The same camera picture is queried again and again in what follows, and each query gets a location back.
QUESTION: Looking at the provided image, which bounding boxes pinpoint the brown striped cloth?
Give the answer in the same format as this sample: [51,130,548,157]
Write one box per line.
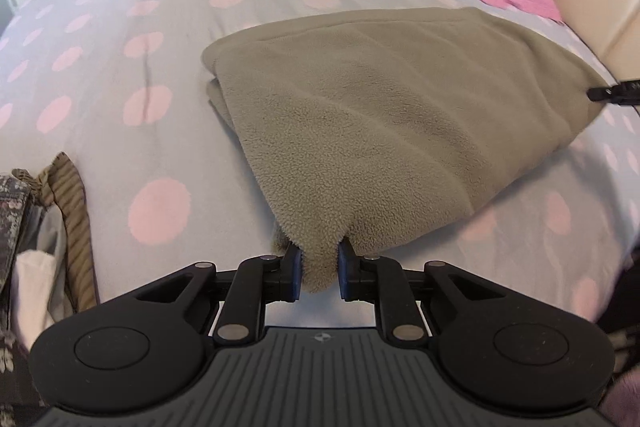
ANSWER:
[37,151,101,313]

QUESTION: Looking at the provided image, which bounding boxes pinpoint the white cloth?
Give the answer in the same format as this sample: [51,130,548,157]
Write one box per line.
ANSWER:
[10,249,58,348]

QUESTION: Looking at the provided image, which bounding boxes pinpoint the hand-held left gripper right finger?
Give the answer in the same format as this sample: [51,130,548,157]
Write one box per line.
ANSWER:
[338,239,518,347]

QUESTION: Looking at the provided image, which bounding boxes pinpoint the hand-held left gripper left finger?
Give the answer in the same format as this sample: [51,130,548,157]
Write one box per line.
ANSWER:
[122,242,304,347]

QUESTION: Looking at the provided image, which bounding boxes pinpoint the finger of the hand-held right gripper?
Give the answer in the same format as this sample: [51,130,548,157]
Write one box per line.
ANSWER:
[586,78,640,105]

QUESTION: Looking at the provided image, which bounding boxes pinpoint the person's purple fuzzy top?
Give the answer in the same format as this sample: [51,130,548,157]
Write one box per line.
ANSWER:
[595,369,640,427]

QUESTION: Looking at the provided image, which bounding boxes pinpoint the dark floral cloth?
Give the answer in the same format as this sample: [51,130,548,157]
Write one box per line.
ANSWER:
[0,169,46,413]

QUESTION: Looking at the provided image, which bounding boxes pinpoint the grey bed sheet pink dots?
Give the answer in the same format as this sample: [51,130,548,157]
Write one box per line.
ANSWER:
[0,0,640,323]

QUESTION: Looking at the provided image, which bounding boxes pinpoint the olive fleece garment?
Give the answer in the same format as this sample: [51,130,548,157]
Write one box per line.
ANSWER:
[200,7,618,295]

